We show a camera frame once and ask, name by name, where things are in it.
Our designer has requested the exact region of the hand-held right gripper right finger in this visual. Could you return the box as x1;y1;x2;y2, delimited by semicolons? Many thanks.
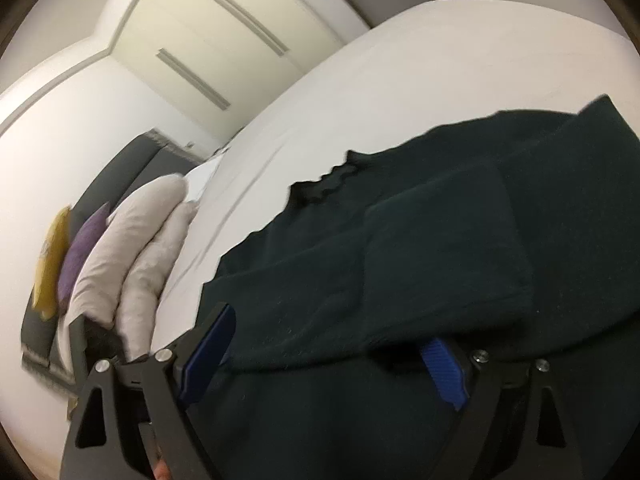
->
421;337;587;480

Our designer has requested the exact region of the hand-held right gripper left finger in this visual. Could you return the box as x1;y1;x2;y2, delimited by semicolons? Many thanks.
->
59;302;237;480

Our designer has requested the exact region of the dark green sweater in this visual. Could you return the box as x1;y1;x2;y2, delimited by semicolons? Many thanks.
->
199;94;640;480

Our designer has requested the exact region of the purple pillow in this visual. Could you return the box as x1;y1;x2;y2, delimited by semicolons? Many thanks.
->
56;202;112;306

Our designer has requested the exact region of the yellow pillow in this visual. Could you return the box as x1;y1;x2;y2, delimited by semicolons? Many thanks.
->
31;205;73;322

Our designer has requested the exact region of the beige folded duvet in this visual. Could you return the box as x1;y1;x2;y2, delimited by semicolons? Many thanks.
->
56;174;201;361

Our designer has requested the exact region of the grey upholstered headboard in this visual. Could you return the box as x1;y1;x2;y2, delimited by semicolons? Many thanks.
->
19;129;207;392

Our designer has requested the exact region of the white pillow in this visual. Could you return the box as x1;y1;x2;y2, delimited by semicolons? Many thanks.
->
183;154;228;204

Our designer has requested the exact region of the white bed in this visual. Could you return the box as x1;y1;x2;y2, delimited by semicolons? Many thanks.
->
147;0;640;361

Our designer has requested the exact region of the cream wardrobe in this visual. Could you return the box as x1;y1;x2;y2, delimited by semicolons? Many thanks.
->
109;0;372;142

